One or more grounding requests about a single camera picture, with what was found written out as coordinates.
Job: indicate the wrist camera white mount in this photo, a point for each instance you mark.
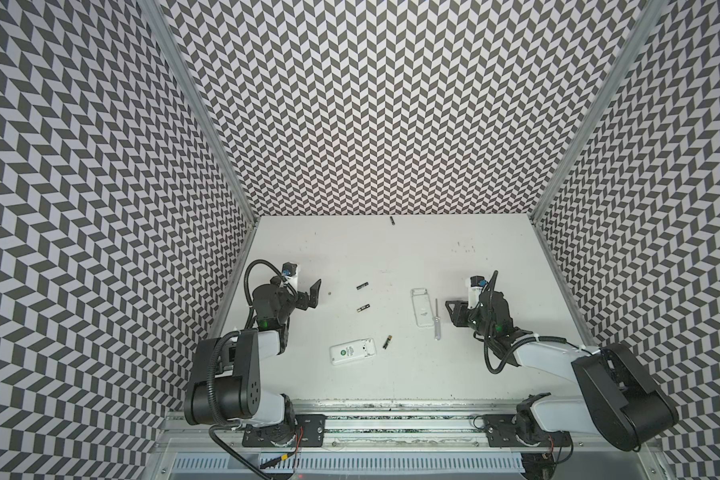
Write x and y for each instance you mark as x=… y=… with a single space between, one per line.
x=476 y=285
x=289 y=276

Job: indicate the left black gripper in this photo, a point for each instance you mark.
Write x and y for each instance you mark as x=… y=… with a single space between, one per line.
x=313 y=296

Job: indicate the clear handle screwdriver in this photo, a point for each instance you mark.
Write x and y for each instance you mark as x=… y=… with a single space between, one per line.
x=436 y=321

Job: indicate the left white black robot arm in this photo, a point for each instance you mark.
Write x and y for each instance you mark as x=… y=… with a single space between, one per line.
x=226 y=388

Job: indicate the white remote with barcode label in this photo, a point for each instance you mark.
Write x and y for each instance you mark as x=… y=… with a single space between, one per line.
x=352 y=351

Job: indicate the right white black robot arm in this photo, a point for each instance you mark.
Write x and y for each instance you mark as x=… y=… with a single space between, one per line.
x=613 y=395

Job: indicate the white remote with back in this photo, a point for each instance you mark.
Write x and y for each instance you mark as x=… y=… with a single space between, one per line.
x=422 y=308

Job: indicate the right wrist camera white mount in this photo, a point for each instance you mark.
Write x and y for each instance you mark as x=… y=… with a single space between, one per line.
x=476 y=285

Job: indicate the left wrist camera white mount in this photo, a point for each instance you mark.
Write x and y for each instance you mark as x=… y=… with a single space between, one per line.
x=289 y=276

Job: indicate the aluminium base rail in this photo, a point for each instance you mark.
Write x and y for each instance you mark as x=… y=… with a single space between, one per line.
x=383 y=424

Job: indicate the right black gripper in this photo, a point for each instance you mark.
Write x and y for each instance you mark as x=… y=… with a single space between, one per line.
x=472 y=313

